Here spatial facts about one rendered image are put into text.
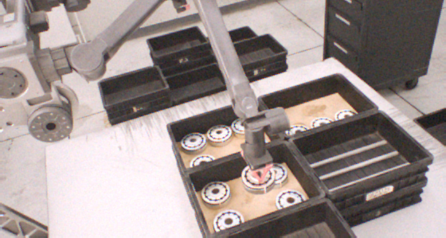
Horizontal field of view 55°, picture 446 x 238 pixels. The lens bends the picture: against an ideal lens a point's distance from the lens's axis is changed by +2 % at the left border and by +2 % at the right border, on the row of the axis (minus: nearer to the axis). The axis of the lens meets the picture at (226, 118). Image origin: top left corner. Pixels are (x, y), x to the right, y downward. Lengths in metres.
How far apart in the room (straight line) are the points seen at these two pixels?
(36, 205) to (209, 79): 1.40
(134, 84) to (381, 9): 1.63
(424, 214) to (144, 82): 1.86
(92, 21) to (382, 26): 2.76
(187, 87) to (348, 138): 1.49
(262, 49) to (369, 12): 0.74
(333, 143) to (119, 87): 1.59
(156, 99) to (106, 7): 2.00
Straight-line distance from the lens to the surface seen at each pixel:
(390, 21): 2.97
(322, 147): 1.68
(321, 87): 1.91
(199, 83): 2.93
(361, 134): 1.75
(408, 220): 1.67
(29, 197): 3.10
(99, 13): 4.45
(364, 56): 2.96
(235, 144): 1.72
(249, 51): 2.98
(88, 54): 1.16
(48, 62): 1.18
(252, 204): 1.50
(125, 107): 2.59
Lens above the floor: 1.98
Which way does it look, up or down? 38 degrees down
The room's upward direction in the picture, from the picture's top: 8 degrees counter-clockwise
